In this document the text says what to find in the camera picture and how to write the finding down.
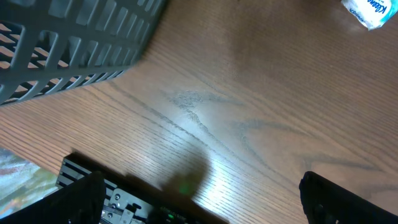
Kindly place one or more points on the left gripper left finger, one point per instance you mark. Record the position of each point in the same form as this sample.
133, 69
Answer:
79, 202

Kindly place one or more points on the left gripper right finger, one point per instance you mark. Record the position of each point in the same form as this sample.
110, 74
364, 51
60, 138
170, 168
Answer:
326, 202

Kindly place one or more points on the green tissue pack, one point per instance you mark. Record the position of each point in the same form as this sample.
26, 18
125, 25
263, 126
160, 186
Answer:
372, 14

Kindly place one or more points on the grey plastic mesh basket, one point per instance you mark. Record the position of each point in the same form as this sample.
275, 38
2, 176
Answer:
53, 46

